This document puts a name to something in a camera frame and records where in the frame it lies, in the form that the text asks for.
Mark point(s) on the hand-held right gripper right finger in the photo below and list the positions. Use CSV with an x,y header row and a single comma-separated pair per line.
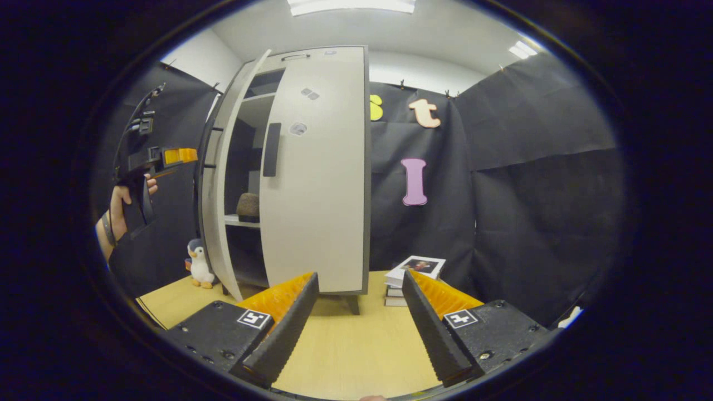
x,y
437,334

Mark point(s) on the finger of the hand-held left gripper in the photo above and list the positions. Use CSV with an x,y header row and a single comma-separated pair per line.
x,y
179,156

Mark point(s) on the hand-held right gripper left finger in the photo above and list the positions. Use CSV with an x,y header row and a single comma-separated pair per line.
x,y
278,337

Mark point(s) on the white shoe cabinet door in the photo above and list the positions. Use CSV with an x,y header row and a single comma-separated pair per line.
x,y
225,195
323,195

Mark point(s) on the white shoe cabinet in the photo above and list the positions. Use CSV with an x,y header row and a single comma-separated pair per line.
x,y
248,114

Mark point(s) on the brown suede shoe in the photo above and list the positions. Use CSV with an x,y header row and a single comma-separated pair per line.
x,y
249,207

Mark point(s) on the white cabinet drawer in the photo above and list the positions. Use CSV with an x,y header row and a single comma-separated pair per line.
x,y
334,58

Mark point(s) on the white picture cover book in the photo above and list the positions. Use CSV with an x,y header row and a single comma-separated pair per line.
x,y
418,267

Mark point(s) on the penguin plush toy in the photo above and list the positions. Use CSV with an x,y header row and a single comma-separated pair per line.
x,y
199,264

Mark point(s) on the black backdrop cloth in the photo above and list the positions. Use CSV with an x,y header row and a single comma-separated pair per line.
x,y
529,223

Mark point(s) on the large ceiling light panel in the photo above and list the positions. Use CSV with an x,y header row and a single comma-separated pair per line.
x,y
351,5

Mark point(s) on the small ceiling light panel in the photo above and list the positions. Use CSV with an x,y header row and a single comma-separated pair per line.
x,y
522,49

